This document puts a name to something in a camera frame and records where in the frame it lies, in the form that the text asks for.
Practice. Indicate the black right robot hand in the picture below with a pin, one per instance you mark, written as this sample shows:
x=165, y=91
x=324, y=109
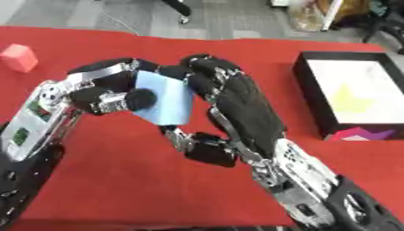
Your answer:
x=247, y=105

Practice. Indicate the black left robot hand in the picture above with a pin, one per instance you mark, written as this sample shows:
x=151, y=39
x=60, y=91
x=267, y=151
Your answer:
x=108, y=78

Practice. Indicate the light blue block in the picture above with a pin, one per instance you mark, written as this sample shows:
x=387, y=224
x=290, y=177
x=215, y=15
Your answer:
x=163, y=100

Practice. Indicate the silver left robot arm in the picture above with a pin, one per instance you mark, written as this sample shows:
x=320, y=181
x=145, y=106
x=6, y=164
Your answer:
x=31, y=144

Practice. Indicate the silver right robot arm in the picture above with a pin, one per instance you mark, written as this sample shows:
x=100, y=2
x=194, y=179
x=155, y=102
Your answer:
x=326, y=189

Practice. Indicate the black box with white inside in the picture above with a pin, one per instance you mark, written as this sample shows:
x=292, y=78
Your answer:
x=351, y=93

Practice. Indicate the red block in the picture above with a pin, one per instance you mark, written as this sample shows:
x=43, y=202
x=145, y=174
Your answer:
x=19, y=57

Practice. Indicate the person's leg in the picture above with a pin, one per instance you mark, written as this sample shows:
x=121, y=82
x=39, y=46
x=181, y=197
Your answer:
x=179, y=9

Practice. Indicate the yellow star-shaped block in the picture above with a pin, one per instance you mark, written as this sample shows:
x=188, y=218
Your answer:
x=349, y=102

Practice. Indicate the white table leg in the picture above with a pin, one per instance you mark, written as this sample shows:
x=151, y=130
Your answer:
x=331, y=15

